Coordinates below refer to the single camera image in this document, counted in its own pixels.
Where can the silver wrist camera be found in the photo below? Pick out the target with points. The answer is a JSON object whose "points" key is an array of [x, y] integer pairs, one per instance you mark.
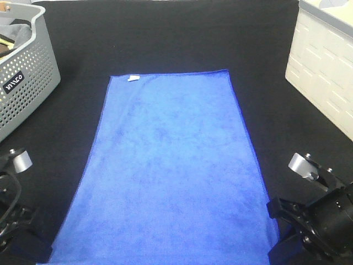
{"points": [[20, 160], [303, 167]]}

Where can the grey perforated laundry basket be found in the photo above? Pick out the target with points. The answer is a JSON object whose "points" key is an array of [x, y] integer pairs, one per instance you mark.
{"points": [[28, 74]]}

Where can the blue microfiber towel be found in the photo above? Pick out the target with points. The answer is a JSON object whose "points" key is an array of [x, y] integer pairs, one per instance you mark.
{"points": [[172, 178]]}

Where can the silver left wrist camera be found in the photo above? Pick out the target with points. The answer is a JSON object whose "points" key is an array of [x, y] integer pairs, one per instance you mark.
{"points": [[20, 160]]}

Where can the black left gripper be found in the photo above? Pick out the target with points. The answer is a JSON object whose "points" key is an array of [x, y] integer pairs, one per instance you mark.
{"points": [[18, 232]]}

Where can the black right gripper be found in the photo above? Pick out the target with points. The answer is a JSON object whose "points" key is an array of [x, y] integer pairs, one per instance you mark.
{"points": [[322, 229]]}

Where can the clothes pile in basket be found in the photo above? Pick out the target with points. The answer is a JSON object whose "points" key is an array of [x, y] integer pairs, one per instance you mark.
{"points": [[13, 36]]}

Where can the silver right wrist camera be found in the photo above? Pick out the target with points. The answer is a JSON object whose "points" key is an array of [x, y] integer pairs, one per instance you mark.
{"points": [[303, 167]]}

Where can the white plastic storage bin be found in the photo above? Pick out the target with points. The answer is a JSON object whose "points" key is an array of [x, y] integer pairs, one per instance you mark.
{"points": [[320, 59]]}

